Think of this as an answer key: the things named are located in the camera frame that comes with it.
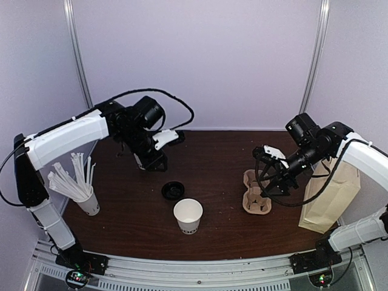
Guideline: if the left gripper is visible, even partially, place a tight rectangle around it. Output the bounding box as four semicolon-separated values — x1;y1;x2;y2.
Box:
118;124;168;172

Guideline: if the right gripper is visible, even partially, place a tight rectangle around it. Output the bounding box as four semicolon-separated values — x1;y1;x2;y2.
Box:
259;141;327;198

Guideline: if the black plastic cup lid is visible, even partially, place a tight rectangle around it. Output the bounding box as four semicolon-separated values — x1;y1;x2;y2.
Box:
161;181;185;201

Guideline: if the white paper cup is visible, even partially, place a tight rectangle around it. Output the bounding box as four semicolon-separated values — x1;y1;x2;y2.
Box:
173;198;204;235

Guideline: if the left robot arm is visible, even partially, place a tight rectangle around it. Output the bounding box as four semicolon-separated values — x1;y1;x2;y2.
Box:
14;96;178;269

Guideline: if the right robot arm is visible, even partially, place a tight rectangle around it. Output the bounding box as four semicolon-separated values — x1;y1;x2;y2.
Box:
252;113;387;268

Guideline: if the cardboard cup carrier tray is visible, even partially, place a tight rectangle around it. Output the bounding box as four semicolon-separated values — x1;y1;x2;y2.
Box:
242;169;272;215

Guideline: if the brown paper bag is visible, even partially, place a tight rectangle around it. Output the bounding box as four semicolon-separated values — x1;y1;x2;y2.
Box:
298;158;361;233

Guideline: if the white cup holding straws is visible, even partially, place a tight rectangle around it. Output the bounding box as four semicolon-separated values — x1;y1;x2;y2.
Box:
75;187;101;216

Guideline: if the paper wrapped straws bundle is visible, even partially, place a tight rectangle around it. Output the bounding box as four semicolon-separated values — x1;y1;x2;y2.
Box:
48;153;96;202

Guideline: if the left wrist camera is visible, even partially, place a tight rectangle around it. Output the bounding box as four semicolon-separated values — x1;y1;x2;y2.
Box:
152;129;186;150

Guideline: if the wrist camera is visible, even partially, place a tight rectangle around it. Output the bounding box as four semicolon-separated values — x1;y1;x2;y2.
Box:
252;145;289;169
152;129;186;150

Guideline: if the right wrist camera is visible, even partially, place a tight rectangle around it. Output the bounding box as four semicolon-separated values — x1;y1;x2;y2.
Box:
252;145;289;169

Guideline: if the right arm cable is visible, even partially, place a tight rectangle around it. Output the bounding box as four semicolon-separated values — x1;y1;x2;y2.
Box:
254;139;349;207

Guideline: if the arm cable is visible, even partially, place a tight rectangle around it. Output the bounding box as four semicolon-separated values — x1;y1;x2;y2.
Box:
0;87;195;207
254;139;349;207

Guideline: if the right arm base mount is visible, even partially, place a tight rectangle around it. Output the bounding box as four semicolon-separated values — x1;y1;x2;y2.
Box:
289;250;343;288

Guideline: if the aluminium front rail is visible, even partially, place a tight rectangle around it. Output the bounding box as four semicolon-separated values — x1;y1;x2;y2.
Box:
21;249;377;290

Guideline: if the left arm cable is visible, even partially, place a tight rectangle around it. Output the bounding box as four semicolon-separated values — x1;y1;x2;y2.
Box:
0;87;195;207

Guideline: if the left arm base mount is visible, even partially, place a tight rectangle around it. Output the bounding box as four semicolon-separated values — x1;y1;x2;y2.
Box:
55;249;109;290

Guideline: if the right aluminium frame post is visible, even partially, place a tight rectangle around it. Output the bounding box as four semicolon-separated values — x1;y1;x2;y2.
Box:
299;0;330;113

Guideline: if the aluminium frame post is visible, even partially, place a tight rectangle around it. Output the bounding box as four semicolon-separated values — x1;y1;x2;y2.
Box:
63;0;93;109
299;0;330;113

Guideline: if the left aluminium frame post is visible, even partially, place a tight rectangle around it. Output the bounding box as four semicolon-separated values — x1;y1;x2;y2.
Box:
63;0;93;109

